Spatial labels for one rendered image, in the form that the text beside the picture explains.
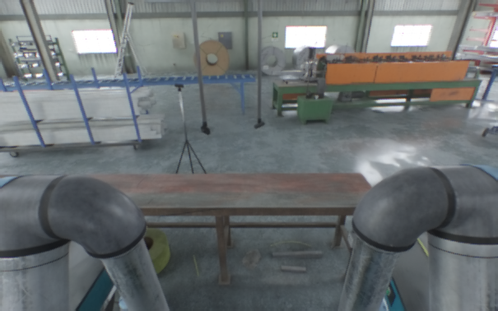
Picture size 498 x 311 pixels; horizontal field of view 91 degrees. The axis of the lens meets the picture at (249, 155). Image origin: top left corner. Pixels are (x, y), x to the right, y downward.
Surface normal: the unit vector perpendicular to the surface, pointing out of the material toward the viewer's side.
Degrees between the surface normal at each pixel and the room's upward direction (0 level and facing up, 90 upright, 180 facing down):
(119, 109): 90
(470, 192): 48
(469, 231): 69
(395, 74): 90
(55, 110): 90
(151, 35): 90
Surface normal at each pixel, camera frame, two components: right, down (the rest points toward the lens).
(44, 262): 0.85, -0.02
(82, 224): 0.35, 0.11
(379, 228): -0.66, 0.07
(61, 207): 0.18, -0.13
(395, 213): -0.55, -0.13
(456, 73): 0.10, 0.45
